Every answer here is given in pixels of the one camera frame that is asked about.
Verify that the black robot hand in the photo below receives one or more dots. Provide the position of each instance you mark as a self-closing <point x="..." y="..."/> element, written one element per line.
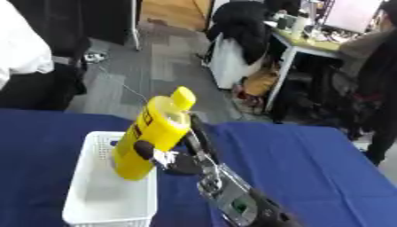
<point x="195" y="147"/>

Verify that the yellow plastic bottle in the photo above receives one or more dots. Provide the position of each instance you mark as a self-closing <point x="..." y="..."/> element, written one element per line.
<point x="153" y="133"/>

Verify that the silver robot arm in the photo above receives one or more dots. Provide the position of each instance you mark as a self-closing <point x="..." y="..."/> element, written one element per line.
<point x="240" y="201"/>

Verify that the white plastic basket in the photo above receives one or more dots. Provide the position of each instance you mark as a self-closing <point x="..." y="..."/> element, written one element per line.
<point x="110" y="189"/>

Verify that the white power strip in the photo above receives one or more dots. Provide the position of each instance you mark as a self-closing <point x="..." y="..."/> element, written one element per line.
<point x="94" y="56"/>

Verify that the white pole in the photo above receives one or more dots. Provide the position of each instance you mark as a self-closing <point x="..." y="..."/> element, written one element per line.
<point x="135" y="25"/>

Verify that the white desk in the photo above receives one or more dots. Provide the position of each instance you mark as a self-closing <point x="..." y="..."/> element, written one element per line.
<point x="305" y="50"/>

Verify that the person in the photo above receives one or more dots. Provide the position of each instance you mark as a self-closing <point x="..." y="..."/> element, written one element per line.
<point x="373" y="76"/>
<point x="31" y="56"/>

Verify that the white monitor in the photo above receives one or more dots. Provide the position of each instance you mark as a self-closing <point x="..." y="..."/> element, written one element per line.
<point x="351" y="14"/>

